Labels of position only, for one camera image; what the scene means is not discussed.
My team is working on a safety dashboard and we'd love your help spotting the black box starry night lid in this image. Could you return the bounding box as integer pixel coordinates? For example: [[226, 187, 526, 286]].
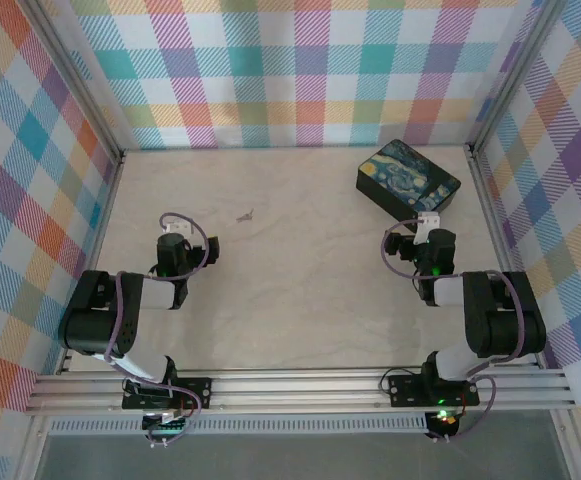
[[355, 139, 462, 222]]

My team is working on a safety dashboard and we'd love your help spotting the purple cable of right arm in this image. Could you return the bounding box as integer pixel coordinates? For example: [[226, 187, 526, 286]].
[[380, 219, 526, 444]]

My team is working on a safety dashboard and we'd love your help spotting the long aluminium base rail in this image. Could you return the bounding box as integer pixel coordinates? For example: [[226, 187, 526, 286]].
[[24, 368, 579, 416]]

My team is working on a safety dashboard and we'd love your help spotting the aluminium table side rail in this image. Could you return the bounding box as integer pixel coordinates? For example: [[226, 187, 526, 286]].
[[55, 149, 127, 376], [464, 144, 547, 371]]

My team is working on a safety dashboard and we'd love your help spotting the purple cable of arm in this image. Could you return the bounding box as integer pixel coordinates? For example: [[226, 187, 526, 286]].
[[380, 219, 526, 444], [103, 212, 210, 444]]

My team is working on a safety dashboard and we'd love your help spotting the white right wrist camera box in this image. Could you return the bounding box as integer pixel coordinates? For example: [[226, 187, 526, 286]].
[[416, 212, 442, 245]]

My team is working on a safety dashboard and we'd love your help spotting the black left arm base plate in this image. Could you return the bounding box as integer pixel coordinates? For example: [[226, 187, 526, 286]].
[[122, 377, 214, 410]]

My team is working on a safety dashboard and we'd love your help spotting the grey slotted cable duct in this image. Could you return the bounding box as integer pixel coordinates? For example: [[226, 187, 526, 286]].
[[47, 417, 431, 435]]

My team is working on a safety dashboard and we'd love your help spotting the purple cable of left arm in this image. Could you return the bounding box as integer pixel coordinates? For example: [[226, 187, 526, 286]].
[[103, 212, 210, 444]]

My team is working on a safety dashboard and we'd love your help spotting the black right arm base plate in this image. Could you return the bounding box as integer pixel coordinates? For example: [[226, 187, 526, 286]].
[[387, 373, 481, 407]]

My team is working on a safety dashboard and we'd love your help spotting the aluminium frame post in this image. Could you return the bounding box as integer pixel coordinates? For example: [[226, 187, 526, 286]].
[[19, 0, 127, 166], [467, 0, 564, 154]]

